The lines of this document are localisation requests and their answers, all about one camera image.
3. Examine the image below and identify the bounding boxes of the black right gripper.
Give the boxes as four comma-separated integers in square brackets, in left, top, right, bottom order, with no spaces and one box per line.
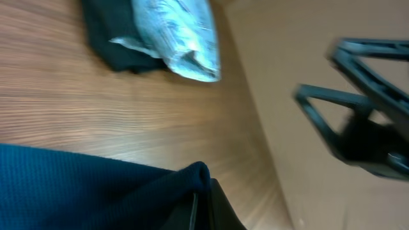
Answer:
[294,38,408,181]

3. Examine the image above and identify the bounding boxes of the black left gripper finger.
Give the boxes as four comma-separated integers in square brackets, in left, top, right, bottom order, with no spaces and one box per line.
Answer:
[189,178,246,230]

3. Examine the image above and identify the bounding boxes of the blue t-shirt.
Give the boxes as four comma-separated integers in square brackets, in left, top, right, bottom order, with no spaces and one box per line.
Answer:
[1,144,210,229]

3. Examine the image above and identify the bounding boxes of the light blue denim jeans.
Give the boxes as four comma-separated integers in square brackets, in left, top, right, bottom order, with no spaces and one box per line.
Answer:
[111,0,221,82]

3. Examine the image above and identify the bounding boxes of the folded black garment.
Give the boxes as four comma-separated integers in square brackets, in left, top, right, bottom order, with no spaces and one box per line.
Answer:
[81,0,166,73]

